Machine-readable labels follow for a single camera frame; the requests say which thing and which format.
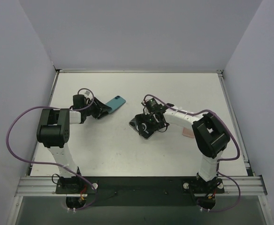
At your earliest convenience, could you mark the clear phone case black insert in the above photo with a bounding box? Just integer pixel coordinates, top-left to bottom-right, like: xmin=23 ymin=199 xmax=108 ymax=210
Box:
xmin=129 ymin=118 xmax=155 ymax=140

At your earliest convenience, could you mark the teal phone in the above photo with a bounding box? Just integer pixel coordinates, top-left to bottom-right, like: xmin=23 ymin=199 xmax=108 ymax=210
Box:
xmin=105 ymin=95 xmax=126 ymax=114

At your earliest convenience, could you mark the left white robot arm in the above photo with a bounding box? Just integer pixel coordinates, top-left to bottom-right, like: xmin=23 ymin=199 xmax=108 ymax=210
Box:
xmin=37 ymin=94 xmax=116 ymax=193

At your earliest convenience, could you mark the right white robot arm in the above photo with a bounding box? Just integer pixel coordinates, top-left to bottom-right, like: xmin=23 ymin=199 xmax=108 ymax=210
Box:
xmin=129 ymin=98 xmax=230 ymax=182

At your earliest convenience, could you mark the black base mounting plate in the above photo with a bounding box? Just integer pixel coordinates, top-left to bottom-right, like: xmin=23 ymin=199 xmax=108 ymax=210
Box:
xmin=55 ymin=176 xmax=225 ymax=209

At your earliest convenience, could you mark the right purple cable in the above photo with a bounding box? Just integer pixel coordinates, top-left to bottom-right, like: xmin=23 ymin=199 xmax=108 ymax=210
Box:
xmin=143 ymin=94 xmax=241 ymax=213

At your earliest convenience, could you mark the purple cable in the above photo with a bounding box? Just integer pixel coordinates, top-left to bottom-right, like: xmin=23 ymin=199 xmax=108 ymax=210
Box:
xmin=5 ymin=88 xmax=99 ymax=210
xmin=143 ymin=94 xmax=241 ymax=213

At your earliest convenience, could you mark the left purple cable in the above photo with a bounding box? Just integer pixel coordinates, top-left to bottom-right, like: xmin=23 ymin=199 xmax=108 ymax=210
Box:
xmin=5 ymin=88 xmax=99 ymax=210

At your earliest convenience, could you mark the aluminium table frame rail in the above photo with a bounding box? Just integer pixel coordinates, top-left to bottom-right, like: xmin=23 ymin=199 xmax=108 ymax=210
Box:
xmin=15 ymin=70 xmax=268 ymax=197

